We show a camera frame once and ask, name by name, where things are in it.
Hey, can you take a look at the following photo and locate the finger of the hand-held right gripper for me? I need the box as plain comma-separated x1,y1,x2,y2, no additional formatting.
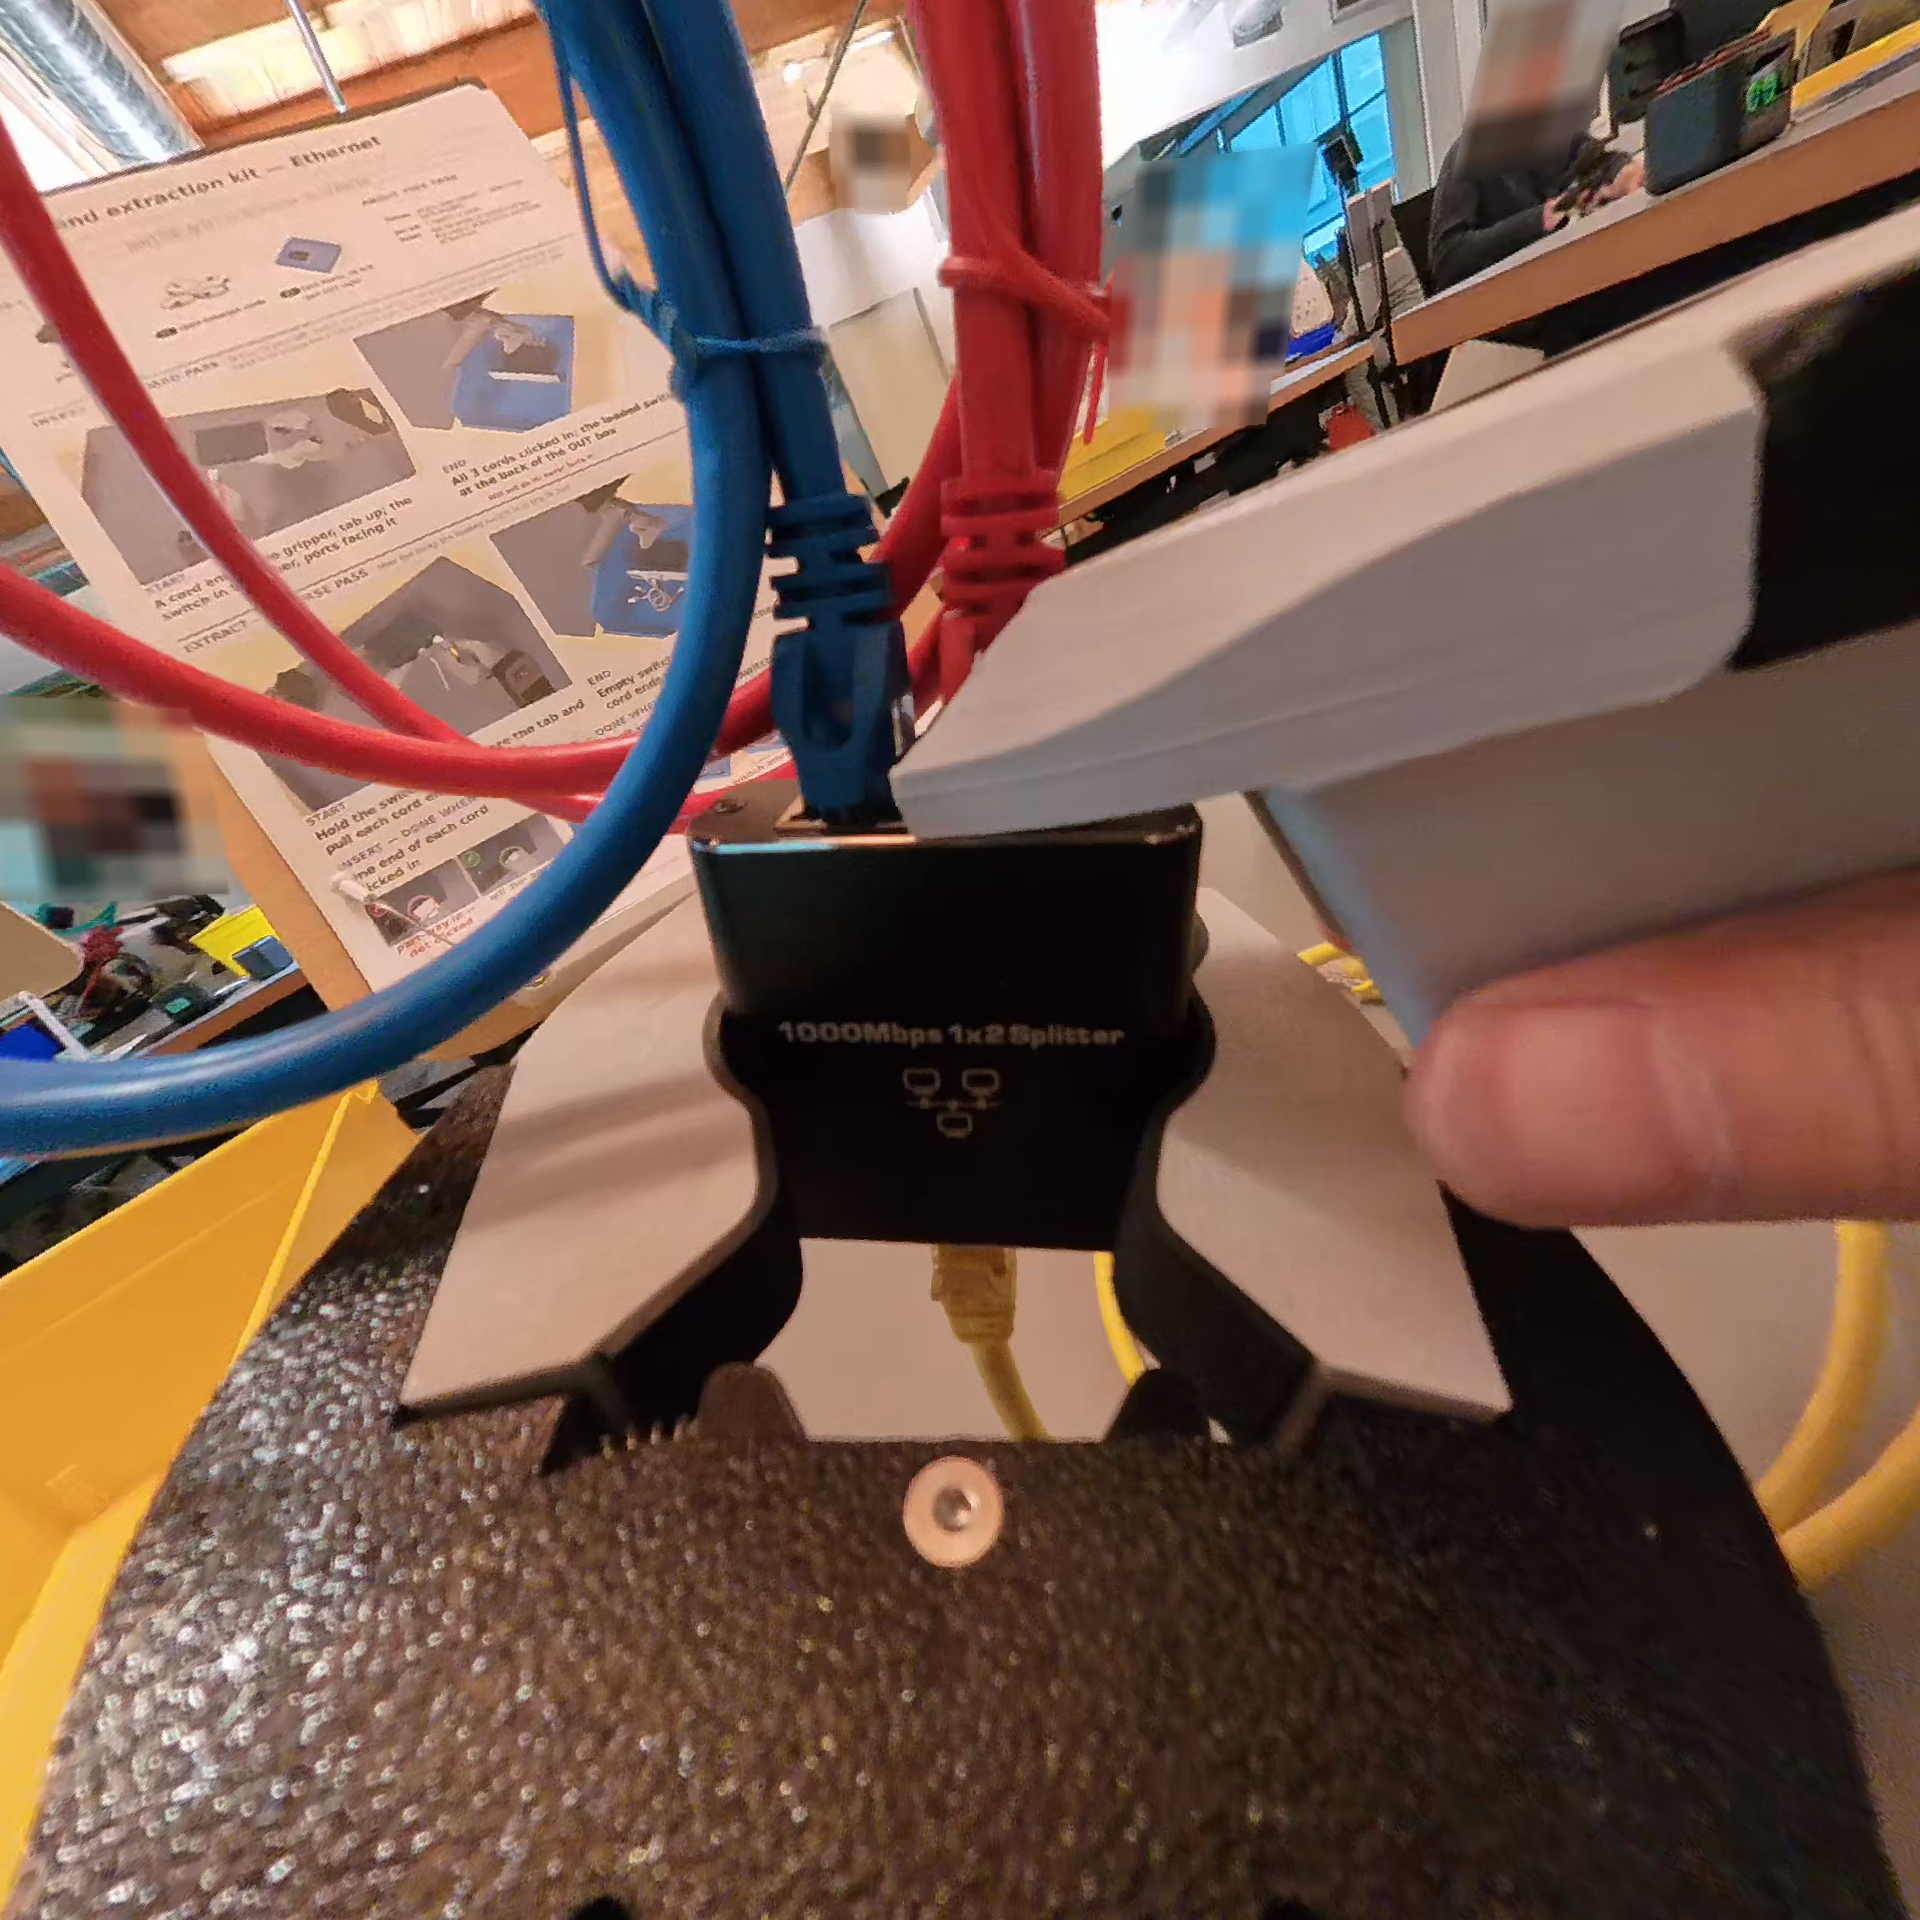
887,195,1920,841

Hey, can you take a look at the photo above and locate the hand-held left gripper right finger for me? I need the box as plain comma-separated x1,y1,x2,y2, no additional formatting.
1114,893,1514,1449

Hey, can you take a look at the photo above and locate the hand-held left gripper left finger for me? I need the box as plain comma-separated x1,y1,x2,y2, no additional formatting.
399,984,812,1419

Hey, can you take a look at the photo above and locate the black ethernet splitter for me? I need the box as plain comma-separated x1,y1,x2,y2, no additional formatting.
690,803,1221,1256

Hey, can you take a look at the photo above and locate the yellow cable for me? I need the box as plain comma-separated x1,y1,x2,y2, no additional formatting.
930,938,1900,1593

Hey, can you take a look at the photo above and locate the red cable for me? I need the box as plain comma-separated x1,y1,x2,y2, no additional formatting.
0,0,1121,827

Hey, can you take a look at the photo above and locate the blue ethernet cable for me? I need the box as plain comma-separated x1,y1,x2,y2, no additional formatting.
0,0,917,1157

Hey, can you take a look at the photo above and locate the person's right hand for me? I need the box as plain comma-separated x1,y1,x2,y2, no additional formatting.
1401,871,1920,1233

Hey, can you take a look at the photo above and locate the grey table with wooden edge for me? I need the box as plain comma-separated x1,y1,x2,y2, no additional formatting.
1049,336,1383,529
1387,59,1920,369
0,960,308,1069

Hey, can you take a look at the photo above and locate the black cup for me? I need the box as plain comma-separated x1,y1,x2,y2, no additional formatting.
1642,31,1794,153

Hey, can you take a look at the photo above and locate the instruction sheet on stand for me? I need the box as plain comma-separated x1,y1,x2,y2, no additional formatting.
165,705,706,1039

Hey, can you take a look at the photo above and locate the printed instruction sheet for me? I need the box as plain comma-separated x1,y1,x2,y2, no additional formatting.
0,82,797,1000

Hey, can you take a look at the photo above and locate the silver spiral air duct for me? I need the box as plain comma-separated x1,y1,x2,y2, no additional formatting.
0,0,196,160

